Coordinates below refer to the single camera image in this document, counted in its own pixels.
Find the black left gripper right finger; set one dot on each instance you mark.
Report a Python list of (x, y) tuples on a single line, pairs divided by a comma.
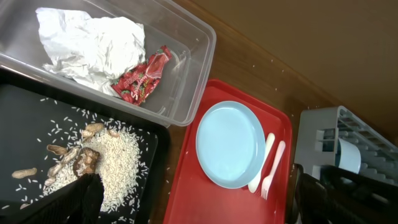
[(341, 196)]

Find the white plastic fork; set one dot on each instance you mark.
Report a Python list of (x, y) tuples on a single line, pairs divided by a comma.
[(266, 183)]

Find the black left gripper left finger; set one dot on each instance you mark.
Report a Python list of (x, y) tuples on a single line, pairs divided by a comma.
[(76, 203)]

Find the light blue rice bowl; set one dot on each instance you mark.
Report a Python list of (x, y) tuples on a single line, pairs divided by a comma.
[(348, 156)]

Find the grey dishwasher rack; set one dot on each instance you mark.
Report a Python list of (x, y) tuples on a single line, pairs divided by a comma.
[(317, 142)]

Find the red serving tray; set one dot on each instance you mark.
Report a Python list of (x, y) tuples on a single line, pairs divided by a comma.
[(196, 199)]

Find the white crumpled tissue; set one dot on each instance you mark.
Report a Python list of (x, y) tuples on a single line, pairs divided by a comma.
[(94, 52)]

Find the white plastic spoon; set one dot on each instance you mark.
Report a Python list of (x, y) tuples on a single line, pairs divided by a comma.
[(253, 185)]

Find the black food waste tray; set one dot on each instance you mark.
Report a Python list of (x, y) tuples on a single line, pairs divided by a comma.
[(34, 115)]

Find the red snack wrapper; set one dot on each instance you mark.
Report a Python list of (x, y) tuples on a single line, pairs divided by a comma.
[(138, 83)]

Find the clear plastic waste bin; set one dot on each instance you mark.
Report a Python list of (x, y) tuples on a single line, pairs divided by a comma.
[(191, 41)]

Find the rice and food scraps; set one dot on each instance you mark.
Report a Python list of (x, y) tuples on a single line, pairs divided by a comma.
[(57, 159)]

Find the light blue plate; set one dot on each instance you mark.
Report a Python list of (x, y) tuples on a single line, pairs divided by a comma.
[(230, 144)]

